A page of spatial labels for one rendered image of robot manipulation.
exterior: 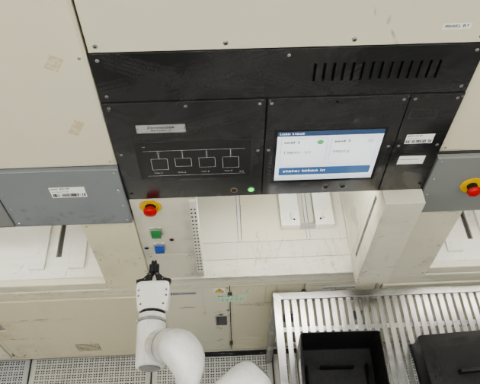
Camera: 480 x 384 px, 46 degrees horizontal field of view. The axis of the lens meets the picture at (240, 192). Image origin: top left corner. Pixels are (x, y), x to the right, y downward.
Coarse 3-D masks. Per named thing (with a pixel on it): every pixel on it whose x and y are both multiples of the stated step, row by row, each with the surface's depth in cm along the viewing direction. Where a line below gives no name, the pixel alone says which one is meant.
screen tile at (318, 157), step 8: (288, 144) 149; (296, 144) 149; (304, 144) 149; (312, 144) 149; (280, 152) 152; (320, 152) 152; (280, 160) 154; (288, 160) 155; (296, 160) 155; (304, 160) 155; (312, 160) 155; (320, 160) 155
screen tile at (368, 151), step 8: (368, 136) 148; (376, 136) 148; (336, 144) 150; (344, 144) 150; (352, 144) 150; (360, 144) 150; (368, 144) 150; (376, 144) 151; (368, 152) 153; (328, 160) 155; (336, 160) 156; (344, 160) 156; (352, 160) 156; (360, 160) 156; (368, 160) 156
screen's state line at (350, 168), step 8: (280, 168) 158; (288, 168) 158; (296, 168) 158; (304, 168) 158; (312, 168) 158; (320, 168) 158; (328, 168) 158; (336, 168) 159; (344, 168) 159; (352, 168) 159; (360, 168) 159; (368, 168) 159
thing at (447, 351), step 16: (432, 336) 198; (448, 336) 198; (464, 336) 198; (416, 352) 201; (432, 352) 195; (448, 352) 195; (464, 352) 195; (416, 368) 201; (432, 368) 192; (448, 368) 192; (464, 368) 189
